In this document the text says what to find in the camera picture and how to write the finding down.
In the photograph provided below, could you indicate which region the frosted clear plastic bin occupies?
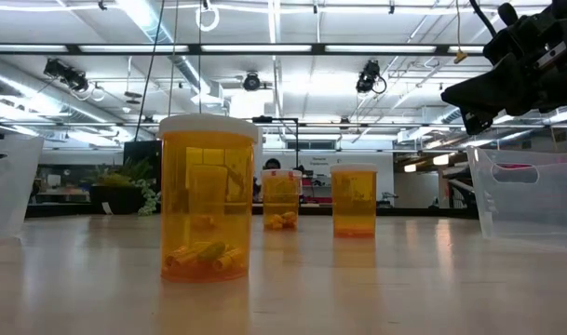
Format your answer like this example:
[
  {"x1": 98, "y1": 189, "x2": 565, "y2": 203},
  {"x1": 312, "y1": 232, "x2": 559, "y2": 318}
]
[{"x1": 0, "y1": 134, "x2": 46, "y2": 239}]

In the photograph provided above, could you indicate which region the black ceiling camera mount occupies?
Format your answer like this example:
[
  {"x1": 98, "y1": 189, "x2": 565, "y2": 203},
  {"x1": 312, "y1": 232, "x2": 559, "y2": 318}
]
[{"x1": 43, "y1": 58, "x2": 89, "y2": 93}]

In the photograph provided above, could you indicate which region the thin dark hanging cable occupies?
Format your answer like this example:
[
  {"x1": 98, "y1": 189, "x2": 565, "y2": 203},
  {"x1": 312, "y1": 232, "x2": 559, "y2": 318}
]
[{"x1": 197, "y1": 0, "x2": 203, "y2": 115}]

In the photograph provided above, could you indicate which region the round black overhead camera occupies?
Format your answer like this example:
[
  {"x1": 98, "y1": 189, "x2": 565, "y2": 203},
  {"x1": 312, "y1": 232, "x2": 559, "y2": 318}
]
[{"x1": 242, "y1": 72, "x2": 262, "y2": 92}]

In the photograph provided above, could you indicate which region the green potted plant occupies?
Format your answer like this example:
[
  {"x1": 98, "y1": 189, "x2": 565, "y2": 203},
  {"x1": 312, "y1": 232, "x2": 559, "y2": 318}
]
[{"x1": 85, "y1": 157, "x2": 162, "y2": 218}]

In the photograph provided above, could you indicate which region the black hanging cable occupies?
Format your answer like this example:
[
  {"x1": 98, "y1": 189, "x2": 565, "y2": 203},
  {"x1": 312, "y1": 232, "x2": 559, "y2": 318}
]
[{"x1": 133, "y1": 0, "x2": 167, "y2": 141}]

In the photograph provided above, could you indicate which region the black monitor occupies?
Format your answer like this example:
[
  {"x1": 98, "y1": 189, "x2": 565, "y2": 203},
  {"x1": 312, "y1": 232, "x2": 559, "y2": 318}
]
[{"x1": 123, "y1": 139, "x2": 163, "y2": 187}]

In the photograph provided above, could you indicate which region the white cable ring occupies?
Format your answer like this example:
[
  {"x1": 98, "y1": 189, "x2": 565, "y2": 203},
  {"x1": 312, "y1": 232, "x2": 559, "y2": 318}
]
[{"x1": 195, "y1": 0, "x2": 221, "y2": 33}]

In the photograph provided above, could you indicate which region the amber bottle with red marks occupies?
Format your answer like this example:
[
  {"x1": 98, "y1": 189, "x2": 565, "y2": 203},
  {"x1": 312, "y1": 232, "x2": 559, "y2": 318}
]
[{"x1": 260, "y1": 168, "x2": 304, "y2": 232}]

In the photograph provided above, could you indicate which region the black plant pot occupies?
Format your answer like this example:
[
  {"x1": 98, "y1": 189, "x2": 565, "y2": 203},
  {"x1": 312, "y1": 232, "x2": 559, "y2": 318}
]
[{"x1": 89, "y1": 184, "x2": 145, "y2": 216}]

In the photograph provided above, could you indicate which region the clear plastic bin with handle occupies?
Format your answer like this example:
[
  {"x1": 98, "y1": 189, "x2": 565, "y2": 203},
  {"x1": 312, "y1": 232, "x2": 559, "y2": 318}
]
[{"x1": 466, "y1": 145, "x2": 567, "y2": 255}]

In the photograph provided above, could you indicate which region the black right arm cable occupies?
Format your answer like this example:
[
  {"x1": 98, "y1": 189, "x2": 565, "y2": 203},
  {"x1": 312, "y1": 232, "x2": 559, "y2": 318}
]
[{"x1": 467, "y1": 0, "x2": 499, "y2": 38}]

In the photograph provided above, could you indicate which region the black camera with cable loop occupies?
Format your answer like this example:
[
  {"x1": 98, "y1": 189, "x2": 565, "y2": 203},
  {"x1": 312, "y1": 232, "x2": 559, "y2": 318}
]
[{"x1": 355, "y1": 59, "x2": 387, "y2": 95}]

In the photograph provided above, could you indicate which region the wide amber bottle with capsules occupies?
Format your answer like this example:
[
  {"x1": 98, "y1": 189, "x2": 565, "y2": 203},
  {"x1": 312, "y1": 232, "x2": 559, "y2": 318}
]
[{"x1": 156, "y1": 114, "x2": 262, "y2": 284}]

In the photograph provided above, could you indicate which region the red shelf unit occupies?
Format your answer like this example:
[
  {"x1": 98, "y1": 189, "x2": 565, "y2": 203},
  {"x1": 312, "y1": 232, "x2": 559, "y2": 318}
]
[{"x1": 301, "y1": 175, "x2": 333, "y2": 206}]

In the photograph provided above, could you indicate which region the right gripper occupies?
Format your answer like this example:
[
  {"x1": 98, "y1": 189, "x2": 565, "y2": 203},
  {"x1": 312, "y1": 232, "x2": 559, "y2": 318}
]
[{"x1": 440, "y1": 0, "x2": 567, "y2": 136}]

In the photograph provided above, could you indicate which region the black aluminium rig frame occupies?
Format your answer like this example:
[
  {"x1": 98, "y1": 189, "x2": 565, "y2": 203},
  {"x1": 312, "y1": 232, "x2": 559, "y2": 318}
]
[{"x1": 0, "y1": 42, "x2": 487, "y2": 219}]

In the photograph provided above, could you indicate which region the amber bottle with orange pills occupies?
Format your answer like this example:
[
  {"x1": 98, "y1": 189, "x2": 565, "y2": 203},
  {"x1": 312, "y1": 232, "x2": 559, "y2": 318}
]
[{"x1": 330, "y1": 162, "x2": 380, "y2": 239}]

